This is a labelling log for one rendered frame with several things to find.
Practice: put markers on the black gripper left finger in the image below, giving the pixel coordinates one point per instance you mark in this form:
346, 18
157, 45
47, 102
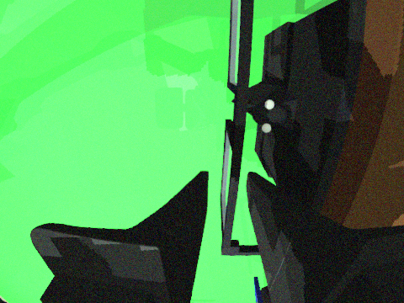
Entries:
159, 255

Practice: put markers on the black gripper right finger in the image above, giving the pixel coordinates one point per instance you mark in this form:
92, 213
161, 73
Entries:
307, 257

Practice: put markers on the black glasses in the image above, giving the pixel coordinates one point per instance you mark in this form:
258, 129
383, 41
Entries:
239, 57

